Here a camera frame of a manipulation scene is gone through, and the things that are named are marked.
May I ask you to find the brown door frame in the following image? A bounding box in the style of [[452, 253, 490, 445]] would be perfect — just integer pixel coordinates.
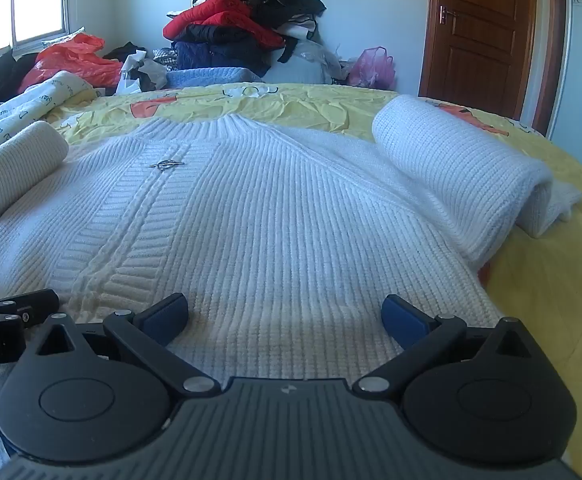
[[531, 0, 570, 138]]

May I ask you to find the brown wooden door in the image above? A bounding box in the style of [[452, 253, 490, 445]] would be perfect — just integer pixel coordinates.
[[418, 0, 539, 121]]

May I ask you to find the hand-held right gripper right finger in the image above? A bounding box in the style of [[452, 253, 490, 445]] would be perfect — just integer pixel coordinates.
[[351, 294, 547, 402]]

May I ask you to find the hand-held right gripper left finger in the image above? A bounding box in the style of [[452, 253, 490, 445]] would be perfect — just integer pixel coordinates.
[[36, 292, 222, 402]]

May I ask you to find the yellow printed bedsheet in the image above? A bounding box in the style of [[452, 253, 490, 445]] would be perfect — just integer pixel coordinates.
[[0, 82, 582, 480]]

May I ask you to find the white crumpled cloth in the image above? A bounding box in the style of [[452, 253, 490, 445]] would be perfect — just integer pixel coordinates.
[[117, 52, 168, 94]]

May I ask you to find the pink plastic bag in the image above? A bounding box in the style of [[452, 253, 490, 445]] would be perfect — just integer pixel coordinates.
[[347, 46, 397, 90]]

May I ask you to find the red plastic bag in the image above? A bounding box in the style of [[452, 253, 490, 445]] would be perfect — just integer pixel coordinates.
[[18, 34, 124, 93]]

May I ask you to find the grey cloth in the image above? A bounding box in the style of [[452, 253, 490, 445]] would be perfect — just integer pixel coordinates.
[[266, 40, 343, 86]]

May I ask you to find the light blue knit garment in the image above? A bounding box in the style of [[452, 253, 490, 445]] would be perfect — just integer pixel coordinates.
[[166, 66, 264, 93]]

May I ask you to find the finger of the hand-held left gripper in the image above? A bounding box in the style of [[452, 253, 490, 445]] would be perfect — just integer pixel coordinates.
[[0, 289, 60, 330]]

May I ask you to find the red jacket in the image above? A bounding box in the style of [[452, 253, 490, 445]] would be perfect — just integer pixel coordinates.
[[163, 0, 287, 50]]

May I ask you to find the white printed quilt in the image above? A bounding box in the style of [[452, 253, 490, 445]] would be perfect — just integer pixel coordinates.
[[0, 70, 96, 161]]

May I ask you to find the dark blue garment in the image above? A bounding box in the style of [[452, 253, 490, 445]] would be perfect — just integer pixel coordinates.
[[171, 25, 272, 78]]

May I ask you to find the white knit sweater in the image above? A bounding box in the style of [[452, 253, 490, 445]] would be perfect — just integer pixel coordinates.
[[0, 94, 582, 480]]

